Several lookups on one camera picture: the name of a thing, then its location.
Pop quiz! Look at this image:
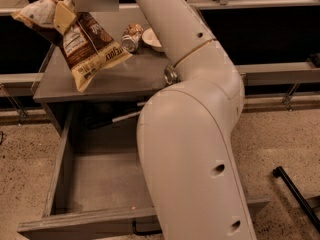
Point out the brown chip bag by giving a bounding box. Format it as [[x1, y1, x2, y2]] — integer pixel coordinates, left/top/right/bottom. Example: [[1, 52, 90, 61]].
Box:
[[11, 0, 131, 92]]

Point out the white bowl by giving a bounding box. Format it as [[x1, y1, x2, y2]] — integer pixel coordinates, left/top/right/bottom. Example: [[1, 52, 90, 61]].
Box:
[[142, 28, 163, 52]]

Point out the green crushed soda can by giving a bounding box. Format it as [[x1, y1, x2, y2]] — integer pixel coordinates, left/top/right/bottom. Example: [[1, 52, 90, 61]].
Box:
[[164, 65, 179, 85]]

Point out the grey metal rail frame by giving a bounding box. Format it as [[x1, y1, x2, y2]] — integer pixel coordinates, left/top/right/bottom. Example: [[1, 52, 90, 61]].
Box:
[[0, 0, 320, 118]]

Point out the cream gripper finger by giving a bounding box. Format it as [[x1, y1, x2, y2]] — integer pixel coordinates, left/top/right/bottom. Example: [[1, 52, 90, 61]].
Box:
[[53, 0, 78, 35]]

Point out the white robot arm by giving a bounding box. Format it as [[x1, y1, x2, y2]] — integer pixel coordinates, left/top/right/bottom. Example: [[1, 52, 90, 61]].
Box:
[[135, 0, 256, 240]]

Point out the black metal bar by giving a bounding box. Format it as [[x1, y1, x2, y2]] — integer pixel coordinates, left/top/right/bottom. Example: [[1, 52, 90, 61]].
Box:
[[272, 166, 320, 233]]

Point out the black drawer handle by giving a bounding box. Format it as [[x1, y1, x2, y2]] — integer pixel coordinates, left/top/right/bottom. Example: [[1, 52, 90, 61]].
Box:
[[132, 220, 162, 236]]

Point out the grey cabinet counter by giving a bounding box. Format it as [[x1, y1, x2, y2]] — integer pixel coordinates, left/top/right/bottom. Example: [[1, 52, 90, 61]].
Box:
[[32, 3, 248, 135]]

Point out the brown soda can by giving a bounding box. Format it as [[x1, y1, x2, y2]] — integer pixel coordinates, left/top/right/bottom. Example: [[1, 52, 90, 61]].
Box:
[[121, 23, 144, 53]]

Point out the grey open drawer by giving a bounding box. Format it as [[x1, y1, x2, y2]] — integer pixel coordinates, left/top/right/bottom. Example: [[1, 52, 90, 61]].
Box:
[[18, 106, 267, 240]]

